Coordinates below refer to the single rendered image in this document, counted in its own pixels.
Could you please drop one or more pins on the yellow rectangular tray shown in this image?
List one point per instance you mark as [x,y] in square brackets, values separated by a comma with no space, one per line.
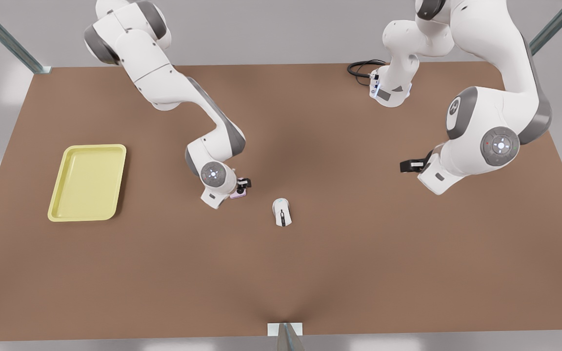
[88,182]

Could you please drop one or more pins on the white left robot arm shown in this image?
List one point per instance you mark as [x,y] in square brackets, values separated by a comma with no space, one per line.
[495,107]

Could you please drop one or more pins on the silver frame post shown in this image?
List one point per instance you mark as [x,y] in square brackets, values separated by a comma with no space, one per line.
[554,24]
[287,336]
[8,39]

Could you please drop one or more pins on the small pink box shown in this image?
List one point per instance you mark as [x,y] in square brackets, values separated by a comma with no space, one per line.
[238,194]

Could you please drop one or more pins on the white computer mouse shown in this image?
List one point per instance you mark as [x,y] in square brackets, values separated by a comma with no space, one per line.
[282,211]

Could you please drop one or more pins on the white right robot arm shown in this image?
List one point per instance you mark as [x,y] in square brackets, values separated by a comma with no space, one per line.
[164,78]

